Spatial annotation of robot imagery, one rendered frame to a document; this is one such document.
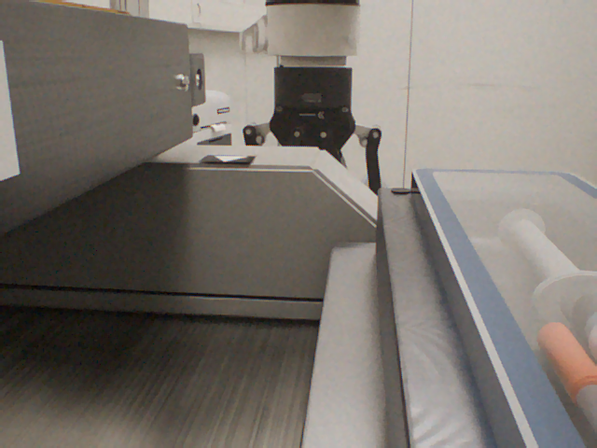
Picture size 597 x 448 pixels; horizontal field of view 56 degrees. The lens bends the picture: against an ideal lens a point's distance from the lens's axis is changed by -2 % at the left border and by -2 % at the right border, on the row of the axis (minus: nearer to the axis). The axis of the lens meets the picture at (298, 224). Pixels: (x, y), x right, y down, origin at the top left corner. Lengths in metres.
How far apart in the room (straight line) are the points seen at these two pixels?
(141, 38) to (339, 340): 0.11
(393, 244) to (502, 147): 2.50
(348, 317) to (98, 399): 0.09
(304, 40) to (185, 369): 0.36
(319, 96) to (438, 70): 2.09
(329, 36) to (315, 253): 0.31
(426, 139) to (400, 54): 0.39
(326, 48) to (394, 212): 0.35
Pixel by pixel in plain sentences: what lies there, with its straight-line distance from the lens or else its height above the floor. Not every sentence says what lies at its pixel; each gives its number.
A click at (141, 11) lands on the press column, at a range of 0.25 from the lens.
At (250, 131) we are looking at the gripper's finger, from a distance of 0.57.
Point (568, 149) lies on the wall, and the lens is 2.69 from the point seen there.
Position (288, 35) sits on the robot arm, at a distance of 0.53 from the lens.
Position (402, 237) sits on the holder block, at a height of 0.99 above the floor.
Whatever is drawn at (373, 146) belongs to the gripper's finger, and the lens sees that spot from 0.56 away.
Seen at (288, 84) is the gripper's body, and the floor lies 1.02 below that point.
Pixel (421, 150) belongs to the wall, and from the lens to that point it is 2.64.
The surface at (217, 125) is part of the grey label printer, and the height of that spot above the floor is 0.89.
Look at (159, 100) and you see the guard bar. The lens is 0.20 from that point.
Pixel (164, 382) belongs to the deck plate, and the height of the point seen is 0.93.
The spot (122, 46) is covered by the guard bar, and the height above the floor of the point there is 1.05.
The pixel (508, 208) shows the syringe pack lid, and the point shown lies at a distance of 0.16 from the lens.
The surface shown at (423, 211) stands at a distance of 0.17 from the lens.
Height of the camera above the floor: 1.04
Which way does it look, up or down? 17 degrees down
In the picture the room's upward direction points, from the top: straight up
